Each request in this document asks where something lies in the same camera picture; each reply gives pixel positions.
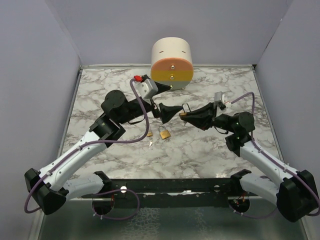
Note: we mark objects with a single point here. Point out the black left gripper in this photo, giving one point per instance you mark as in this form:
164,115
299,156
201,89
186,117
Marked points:
167,112

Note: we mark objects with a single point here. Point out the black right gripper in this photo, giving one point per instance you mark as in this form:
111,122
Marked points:
203,118

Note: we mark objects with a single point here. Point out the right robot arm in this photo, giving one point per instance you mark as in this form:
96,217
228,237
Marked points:
293,192

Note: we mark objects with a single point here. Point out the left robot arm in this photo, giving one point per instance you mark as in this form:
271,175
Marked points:
51,186

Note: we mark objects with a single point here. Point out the medium brass padlock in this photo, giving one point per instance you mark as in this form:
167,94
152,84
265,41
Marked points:
163,132

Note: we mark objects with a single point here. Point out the round three-drawer storage box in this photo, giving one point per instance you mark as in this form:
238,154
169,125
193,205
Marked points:
171,62

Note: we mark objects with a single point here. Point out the small brass padlock long shackle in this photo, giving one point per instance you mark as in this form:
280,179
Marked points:
149,134

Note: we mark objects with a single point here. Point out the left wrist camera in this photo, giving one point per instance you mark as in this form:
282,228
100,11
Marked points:
145,86

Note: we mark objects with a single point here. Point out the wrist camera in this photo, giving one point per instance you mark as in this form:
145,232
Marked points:
221,101
145,86

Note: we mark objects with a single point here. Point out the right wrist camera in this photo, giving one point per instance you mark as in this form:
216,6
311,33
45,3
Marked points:
221,101

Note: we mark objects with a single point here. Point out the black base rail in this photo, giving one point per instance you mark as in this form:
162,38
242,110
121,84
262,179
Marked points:
168,193

